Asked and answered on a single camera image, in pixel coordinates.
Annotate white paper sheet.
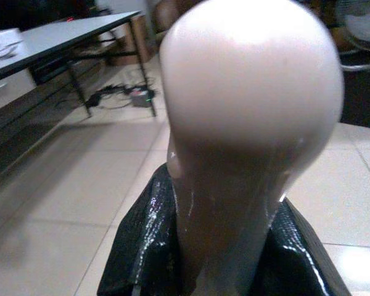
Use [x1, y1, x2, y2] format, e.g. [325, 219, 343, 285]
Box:
[0, 28, 29, 61]

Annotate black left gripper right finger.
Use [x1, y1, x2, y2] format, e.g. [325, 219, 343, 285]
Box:
[253, 196, 353, 296]

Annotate black cabinet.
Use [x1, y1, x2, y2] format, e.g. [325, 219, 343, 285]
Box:
[338, 52, 370, 129]

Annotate white drawer cabinet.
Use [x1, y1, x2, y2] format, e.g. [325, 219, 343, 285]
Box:
[0, 67, 37, 117]

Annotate grey table with black frame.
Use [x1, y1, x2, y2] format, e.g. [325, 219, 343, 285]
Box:
[0, 10, 158, 183]

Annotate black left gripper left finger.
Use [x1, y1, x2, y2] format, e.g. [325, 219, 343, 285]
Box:
[97, 163, 186, 296]

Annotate standing fan with wire guard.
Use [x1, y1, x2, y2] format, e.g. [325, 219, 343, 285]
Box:
[333, 0, 370, 56]

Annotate black tangled floor cables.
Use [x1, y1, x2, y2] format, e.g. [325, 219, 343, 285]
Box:
[85, 82, 160, 109]

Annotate grey power adapter box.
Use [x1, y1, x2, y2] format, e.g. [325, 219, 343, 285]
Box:
[129, 89, 152, 109]

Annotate brown cardboard box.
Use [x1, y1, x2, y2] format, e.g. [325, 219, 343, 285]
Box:
[106, 15, 151, 67]

